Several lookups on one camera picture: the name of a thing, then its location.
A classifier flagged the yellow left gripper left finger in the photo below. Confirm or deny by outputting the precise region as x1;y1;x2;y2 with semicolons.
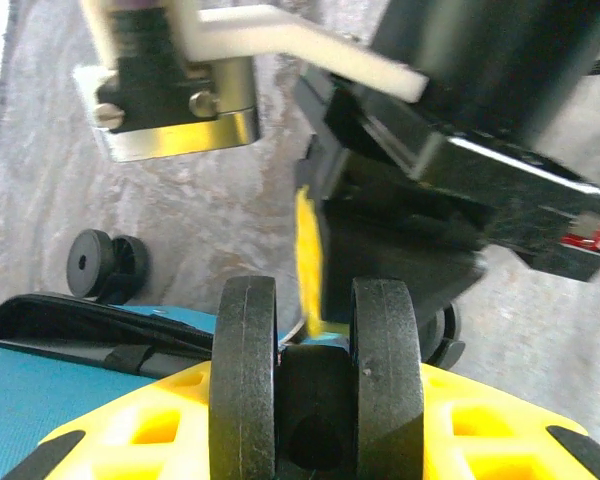
9;359;216;480

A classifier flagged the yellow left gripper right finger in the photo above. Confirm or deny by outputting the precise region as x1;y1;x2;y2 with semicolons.
419;363;600;480

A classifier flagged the blue wheeled suitcase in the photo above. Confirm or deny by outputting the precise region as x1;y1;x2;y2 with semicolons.
0;228;467;480

